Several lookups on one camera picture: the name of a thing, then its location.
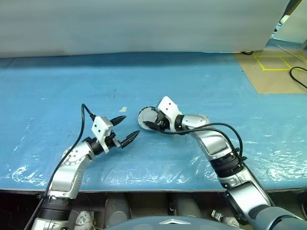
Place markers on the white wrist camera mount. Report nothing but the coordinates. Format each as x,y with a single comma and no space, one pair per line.
100,127
168,105

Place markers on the white backdrop sheet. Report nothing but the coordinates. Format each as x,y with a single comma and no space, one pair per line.
144,24

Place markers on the grey robot torso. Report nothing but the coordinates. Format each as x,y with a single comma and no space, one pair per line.
168,224

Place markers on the grey rounded cylinder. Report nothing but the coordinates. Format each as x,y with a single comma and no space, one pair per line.
187,206
117,208

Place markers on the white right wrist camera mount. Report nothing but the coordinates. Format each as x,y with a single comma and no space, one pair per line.
168,105

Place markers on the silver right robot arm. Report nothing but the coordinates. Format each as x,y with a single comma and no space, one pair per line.
213,141

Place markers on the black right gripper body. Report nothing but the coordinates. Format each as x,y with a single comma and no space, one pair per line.
161,123

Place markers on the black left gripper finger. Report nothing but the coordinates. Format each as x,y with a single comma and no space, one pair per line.
129,139
118,120

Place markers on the beige tape piece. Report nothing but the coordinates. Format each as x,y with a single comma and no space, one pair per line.
123,109

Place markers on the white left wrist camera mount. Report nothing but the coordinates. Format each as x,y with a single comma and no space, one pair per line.
100,127

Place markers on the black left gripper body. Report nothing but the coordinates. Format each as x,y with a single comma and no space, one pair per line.
111,142

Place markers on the white panel board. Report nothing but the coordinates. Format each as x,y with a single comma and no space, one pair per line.
292,28

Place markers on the grey motor cover circuit board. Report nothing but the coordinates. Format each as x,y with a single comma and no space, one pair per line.
147,117

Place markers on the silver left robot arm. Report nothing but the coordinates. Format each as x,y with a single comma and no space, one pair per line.
64,172

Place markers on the grey motor housing copper windings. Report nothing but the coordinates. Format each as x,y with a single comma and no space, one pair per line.
139,123

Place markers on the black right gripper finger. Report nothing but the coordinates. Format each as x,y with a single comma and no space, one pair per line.
151,125

